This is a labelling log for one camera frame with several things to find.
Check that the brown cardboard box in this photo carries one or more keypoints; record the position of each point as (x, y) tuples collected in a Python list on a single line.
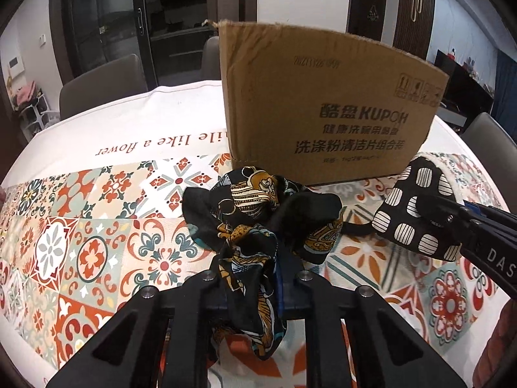
[(303, 89)]

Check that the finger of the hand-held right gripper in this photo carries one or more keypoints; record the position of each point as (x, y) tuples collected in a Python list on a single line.
[(476, 209), (438, 212)]

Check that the dark wooden door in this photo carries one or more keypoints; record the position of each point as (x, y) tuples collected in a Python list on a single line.
[(416, 12), (371, 4)]

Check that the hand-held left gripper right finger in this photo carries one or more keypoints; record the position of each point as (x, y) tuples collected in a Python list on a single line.
[(303, 291)]

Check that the blue curtain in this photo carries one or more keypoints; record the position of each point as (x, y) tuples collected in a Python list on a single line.
[(505, 85)]

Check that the dark glass door cabinet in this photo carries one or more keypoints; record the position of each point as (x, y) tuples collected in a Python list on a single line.
[(121, 20)]

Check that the grey dining chair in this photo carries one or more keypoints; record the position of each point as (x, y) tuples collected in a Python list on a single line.
[(101, 87), (490, 133), (211, 58)]

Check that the black patterned silk scarf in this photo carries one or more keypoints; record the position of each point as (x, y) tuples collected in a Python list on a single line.
[(250, 194)]

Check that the person's right forearm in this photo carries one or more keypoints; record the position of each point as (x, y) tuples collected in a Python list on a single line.
[(499, 339)]

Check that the white shoe rack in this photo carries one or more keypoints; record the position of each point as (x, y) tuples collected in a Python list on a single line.
[(30, 105)]

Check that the white wall intercom panel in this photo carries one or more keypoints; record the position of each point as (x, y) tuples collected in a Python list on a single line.
[(15, 66)]

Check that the black television cabinet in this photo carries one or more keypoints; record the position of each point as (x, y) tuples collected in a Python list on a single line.
[(464, 85)]

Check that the floral tile patterned tablecloth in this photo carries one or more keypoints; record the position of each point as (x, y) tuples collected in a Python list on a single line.
[(101, 250)]

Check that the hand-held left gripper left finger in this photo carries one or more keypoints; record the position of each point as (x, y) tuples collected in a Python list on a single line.
[(210, 291)]

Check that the black and white fabric pouch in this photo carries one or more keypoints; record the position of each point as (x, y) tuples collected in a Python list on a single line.
[(404, 218)]

